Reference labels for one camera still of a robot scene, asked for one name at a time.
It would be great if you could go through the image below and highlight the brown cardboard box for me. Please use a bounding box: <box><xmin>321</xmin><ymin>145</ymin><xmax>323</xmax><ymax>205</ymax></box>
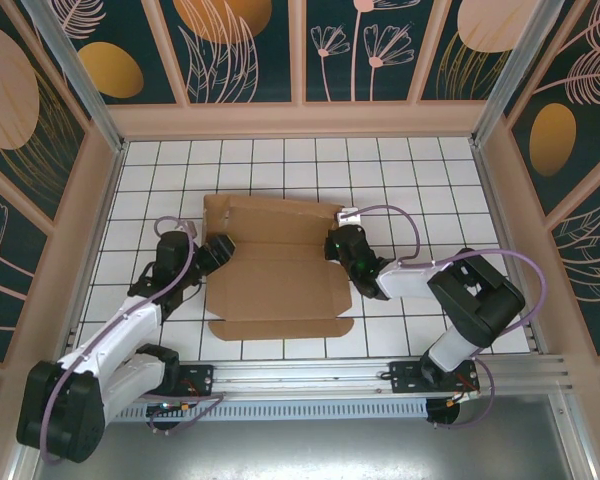
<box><xmin>201</xmin><ymin>192</ymin><xmax>355</xmax><ymax>342</ymax></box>

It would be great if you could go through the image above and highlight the grey metal sheet panel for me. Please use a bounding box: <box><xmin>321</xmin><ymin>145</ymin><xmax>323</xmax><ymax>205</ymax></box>
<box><xmin>29</xmin><ymin>418</ymin><xmax>581</xmax><ymax>480</ymax></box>

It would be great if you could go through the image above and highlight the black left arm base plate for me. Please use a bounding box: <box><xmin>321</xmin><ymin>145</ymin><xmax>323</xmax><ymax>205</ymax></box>
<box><xmin>124</xmin><ymin>363</ymin><xmax>216</xmax><ymax>399</ymax></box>

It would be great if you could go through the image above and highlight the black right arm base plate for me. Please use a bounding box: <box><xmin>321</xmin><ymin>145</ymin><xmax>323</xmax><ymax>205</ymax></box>
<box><xmin>388</xmin><ymin>360</ymin><xmax>480</xmax><ymax>396</ymax></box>

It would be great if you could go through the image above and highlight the aluminium mounting rail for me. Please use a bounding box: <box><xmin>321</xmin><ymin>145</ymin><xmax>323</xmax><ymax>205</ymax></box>
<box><xmin>27</xmin><ymin>354</ymin><xmax>576</xmax><ymax>401</ymax></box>

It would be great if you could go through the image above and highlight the grey slotted cable duct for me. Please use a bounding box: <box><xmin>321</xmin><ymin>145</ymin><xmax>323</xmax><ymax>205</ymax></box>
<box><xmin>99</xmin><ymin>399</ymin><xmax>429</xmax><ymax>421</ymax></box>

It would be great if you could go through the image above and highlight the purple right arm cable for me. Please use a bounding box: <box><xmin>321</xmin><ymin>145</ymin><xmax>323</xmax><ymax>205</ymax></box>
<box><xmin>349</xmin><ymin>203</ymin><xmax>551</xmax><ymax>432</ymax></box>

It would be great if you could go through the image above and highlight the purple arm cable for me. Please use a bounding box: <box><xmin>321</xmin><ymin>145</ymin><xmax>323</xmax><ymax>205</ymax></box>
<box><xmin>38</xmin><ymin>215</ymin><xmax>226</xmax><ymax>465</ymax></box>
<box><xmin>349</xmin><ymin>203</ymin><xmax>551</xmax><ymax>432</ymax></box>

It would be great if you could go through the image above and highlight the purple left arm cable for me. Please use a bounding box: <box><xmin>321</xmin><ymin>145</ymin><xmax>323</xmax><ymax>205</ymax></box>
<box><xmin>38</xmin><ymin>215</ymin><xmax>226</xmax><ymax>465</ymax></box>

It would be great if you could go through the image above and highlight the aluminium corner post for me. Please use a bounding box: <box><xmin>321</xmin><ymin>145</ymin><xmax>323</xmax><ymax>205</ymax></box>
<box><xmin>22</xmin><ymin>0</ymin><xmax>127</xmax><ymax>154</ymax></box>
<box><xmin>469</xmin><ymin>0</ymin><xmax>566</xmax><ymax>149</ymax></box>

